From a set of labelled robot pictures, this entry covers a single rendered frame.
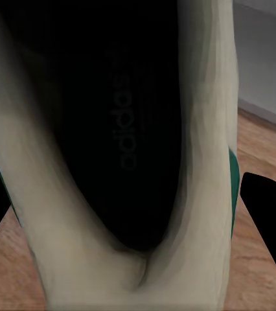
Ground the gym shoe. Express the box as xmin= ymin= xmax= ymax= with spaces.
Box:
xmin=0 ymin=0 xmax=240 ymax=311

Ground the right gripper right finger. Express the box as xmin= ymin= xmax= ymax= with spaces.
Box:
xmin=240 ymin=172 xmax=276 ymax=264

